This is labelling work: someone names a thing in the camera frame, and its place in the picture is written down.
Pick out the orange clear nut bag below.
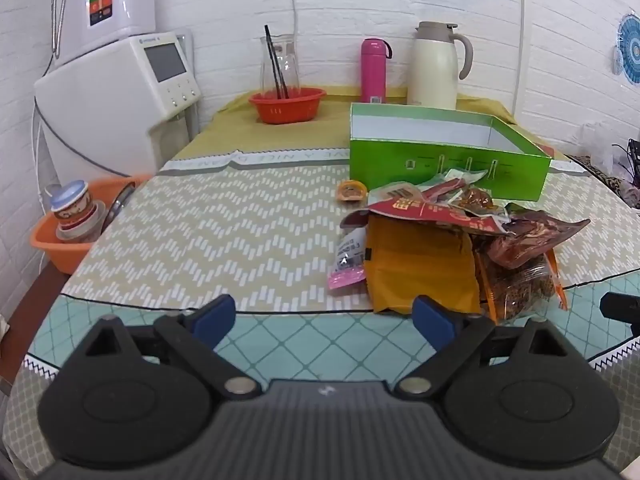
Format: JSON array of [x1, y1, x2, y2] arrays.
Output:
[[474, 249, 568, 323]]

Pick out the orange snack pouch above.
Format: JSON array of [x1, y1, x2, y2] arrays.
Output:
[[363, 216, 480, 315]]

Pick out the dark brown snack bag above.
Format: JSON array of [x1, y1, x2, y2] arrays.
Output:
[[486, 209, 590, 270]]

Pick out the pink edged cookie bag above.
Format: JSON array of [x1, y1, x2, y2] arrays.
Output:
[[328, 226, 367, 290]]

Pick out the red printed snack packet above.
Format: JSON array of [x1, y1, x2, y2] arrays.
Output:
[[341, 179, 509, 235]]

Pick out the stacked instant noodle cups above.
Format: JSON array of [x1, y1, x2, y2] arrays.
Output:
[[50, 180, 106, 243]]

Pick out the small orange jelly cup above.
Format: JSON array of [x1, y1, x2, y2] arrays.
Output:
[[335, 180, 368, 203]]

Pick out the green cardboard box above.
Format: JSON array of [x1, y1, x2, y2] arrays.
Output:
[[349, 103, 551, 202]]

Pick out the white water dispenser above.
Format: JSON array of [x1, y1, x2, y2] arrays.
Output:
[[35, 32, 202, 184]]

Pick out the red plastic basket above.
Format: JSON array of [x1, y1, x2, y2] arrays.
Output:
[[248, 87, 326, 125]]

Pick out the cream thermos jug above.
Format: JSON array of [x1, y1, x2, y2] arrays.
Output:
[[407, 21, 474, 110]]

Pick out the pink thermos bottle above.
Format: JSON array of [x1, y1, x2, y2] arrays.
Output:
[[360, 38, 393, 104]]

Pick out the clear glass carafe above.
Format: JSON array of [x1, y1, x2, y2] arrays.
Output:
[[260, 35, 300, 99]]

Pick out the white water purifier unit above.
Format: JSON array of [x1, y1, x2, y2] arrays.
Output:
[[51, 0, 156, 66]]

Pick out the blue wall fan decoration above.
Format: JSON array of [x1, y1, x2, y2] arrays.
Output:
[[612, 14, 640, 84]]

